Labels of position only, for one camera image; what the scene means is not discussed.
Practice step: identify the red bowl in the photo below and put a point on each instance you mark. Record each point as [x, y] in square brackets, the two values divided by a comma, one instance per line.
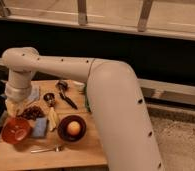
[15, 130]

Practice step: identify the silver spoon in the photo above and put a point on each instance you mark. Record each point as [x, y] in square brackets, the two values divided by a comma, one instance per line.
[55, 149]

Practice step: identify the white cup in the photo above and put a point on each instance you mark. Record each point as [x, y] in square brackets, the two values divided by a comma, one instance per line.
[79, 86]

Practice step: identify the blue grey cloth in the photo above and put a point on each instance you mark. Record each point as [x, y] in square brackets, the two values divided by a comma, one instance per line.
[35, 94]

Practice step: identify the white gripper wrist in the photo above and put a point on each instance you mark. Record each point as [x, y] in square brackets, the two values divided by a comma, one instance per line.
[17, 93]

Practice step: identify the wooden table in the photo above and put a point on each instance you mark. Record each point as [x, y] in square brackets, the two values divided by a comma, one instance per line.
[86, 152]

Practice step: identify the yellow orange ball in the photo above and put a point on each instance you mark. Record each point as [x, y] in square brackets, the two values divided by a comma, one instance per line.
[73, 128]

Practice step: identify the dark purple bowl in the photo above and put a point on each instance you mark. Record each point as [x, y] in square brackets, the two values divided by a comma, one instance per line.
[62, 128]

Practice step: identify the dark grapes bunch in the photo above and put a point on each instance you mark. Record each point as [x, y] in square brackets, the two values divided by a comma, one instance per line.
[32, 113]

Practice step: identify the blue sponge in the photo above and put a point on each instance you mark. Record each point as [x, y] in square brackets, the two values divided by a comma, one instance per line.
[39, 130]

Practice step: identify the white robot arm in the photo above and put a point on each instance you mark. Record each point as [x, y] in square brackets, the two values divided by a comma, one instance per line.
[115, 99]

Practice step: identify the black handled peeler tool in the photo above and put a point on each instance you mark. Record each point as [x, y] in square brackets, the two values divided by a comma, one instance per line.
[62, 86]

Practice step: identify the green plastic tray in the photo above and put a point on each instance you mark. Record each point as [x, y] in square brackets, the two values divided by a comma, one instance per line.
[86, 100]

